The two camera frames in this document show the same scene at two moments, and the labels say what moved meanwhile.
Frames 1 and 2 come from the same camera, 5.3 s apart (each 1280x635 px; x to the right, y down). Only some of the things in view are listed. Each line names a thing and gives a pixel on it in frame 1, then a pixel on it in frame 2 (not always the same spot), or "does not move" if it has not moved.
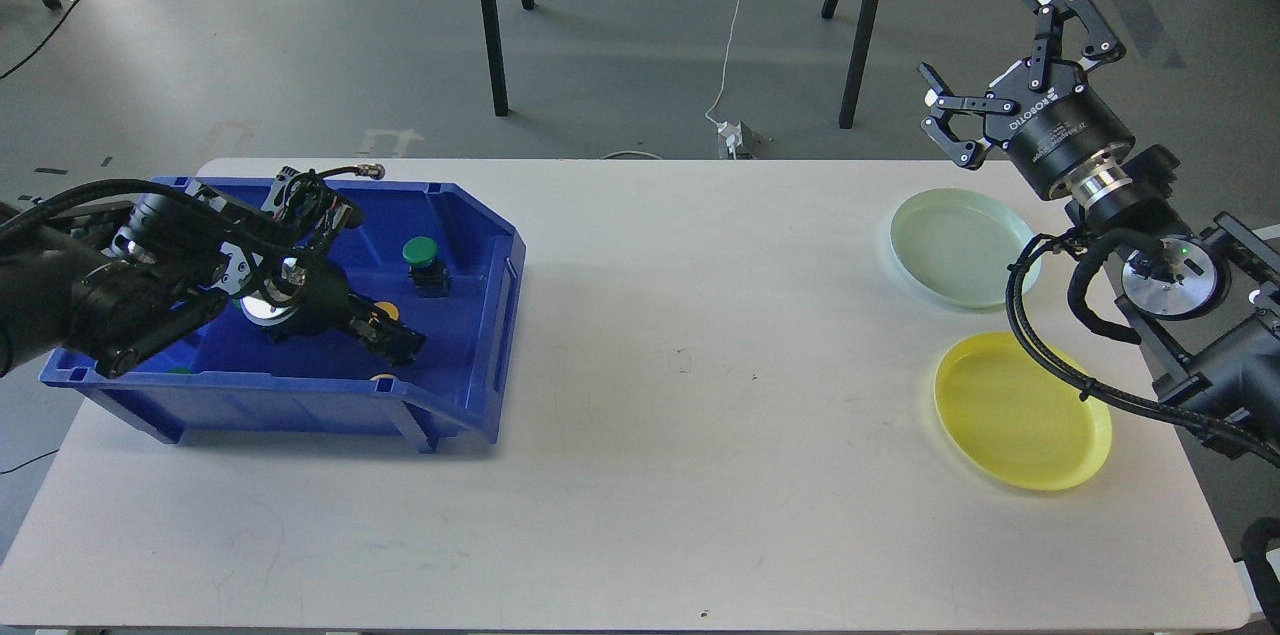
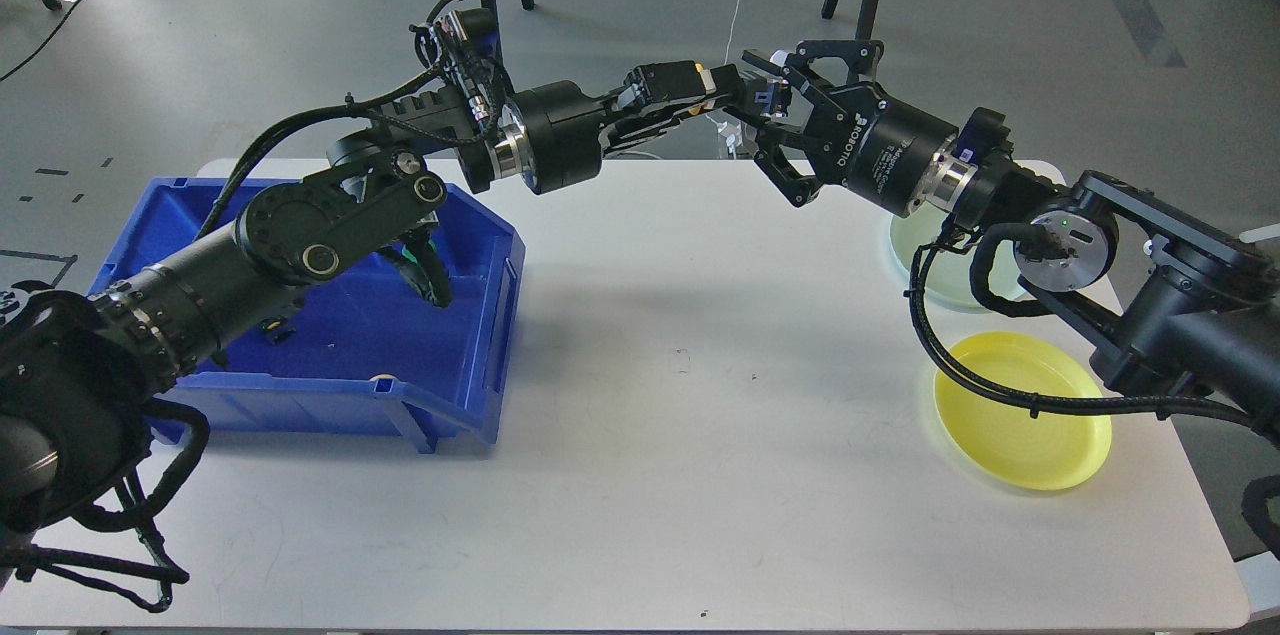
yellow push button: x=389 y=309 → x=764 y=97
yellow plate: x=1019 y=418 does not move
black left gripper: x=300 y=299 → x=550 y=135
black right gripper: x=1043 y=129 → x=885 y=151
